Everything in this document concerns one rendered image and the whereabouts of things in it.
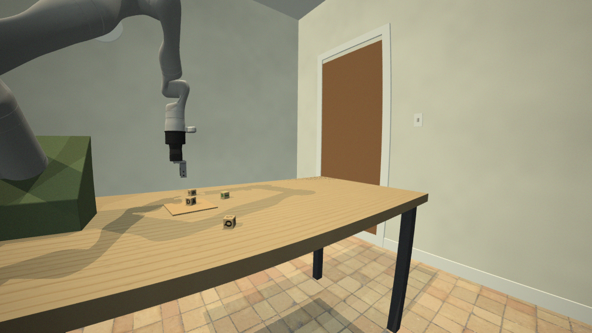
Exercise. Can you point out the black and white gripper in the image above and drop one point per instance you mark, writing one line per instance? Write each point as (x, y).
(175, 136)

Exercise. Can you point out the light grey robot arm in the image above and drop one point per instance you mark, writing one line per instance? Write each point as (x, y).
(50, 25)

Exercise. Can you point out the tan flat mat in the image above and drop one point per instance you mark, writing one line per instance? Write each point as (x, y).
(180, 208)

